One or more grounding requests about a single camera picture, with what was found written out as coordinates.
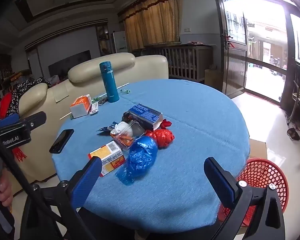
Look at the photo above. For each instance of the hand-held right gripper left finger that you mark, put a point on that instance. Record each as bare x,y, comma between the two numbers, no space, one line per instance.
86,180

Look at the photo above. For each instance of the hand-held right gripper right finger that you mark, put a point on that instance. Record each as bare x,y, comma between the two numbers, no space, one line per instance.
218,180

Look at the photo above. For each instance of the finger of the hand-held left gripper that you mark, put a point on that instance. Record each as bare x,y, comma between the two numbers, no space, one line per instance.
36,120
7,121

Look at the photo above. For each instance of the yellow white red box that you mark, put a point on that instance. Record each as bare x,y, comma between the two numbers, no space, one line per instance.
107,156

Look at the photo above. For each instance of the red plastic basket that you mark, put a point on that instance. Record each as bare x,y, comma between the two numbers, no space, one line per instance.
262,172

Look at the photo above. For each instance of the blue sachet wrapper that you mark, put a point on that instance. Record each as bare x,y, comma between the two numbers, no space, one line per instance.
107,128

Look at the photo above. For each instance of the clear orange plastic tray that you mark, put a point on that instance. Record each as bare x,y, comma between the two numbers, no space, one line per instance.
126,140

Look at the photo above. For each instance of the blue plastic bag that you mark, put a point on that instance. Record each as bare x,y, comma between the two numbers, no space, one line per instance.
140,160

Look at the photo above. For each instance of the white tissue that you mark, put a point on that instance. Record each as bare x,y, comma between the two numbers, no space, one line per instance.
122,127

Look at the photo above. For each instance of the red plastic bag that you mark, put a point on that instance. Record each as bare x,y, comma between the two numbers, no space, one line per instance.
162,137

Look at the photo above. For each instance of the black plastic bag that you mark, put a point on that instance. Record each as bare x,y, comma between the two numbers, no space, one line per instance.
126,117

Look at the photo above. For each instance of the red plastic scrap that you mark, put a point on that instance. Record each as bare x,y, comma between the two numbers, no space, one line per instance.
167,123

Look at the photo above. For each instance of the blue toothpaste box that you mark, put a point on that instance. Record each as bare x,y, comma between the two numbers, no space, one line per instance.
145,113

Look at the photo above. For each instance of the person's left hand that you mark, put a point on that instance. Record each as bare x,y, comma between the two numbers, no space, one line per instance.
5,190

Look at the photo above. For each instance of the red cloth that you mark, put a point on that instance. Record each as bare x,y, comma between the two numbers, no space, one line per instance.
5,102

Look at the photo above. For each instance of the black phone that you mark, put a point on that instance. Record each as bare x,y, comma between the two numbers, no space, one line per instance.
61,141

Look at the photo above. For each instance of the dark floral cloth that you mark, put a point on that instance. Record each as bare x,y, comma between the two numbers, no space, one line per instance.
27,87

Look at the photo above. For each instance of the beige leather sofa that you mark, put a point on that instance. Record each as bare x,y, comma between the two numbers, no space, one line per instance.
60,92

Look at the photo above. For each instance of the orange white box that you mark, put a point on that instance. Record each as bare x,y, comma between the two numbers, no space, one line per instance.
81,105

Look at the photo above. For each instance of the large cardboard box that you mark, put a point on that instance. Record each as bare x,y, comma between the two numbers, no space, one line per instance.
258,148

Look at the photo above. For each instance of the red white small packet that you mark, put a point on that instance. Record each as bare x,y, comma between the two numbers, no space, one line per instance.
93,108

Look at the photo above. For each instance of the green wrappers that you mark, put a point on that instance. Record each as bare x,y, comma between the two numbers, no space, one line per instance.
98,100

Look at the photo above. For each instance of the black television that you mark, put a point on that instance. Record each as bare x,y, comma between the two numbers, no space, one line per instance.
70,62

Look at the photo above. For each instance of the blue tablecloth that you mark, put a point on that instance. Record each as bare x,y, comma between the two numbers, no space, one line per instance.
190,110

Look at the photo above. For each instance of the teal thermos bottle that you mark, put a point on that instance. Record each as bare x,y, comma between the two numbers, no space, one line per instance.
110,85

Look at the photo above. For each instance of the brown slipper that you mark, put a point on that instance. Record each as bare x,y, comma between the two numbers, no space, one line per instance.
291,131
295,137

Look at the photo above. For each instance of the green candy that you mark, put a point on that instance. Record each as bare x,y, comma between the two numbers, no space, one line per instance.
125,90

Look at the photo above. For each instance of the small cardboard box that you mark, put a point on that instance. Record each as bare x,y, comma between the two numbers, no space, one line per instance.
212,78

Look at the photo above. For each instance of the dark display cabinet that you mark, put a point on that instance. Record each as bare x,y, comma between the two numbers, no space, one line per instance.
102,38

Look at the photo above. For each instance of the brown wooden door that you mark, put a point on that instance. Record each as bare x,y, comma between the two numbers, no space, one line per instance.
236,67

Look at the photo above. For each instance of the white air conditioner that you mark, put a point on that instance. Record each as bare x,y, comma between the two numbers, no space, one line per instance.
120,42

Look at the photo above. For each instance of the wooden slatted crib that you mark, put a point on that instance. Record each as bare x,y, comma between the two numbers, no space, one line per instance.
185,60

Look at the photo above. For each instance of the yellow curtain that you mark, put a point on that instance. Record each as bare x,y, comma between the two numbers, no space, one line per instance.
152,22

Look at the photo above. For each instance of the metal frame chair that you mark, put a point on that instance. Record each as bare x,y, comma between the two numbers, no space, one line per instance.
293,105

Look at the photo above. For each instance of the white wall switch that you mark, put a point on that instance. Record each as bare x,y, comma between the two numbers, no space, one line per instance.
187,29

